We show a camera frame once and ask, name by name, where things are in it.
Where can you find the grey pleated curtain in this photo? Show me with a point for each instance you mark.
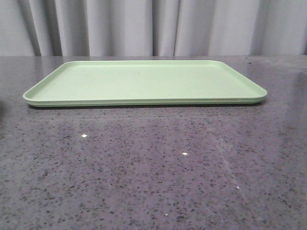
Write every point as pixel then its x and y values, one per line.
pixel 152 27

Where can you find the light green plastic tray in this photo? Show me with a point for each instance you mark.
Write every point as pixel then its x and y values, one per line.
pixel 143 82

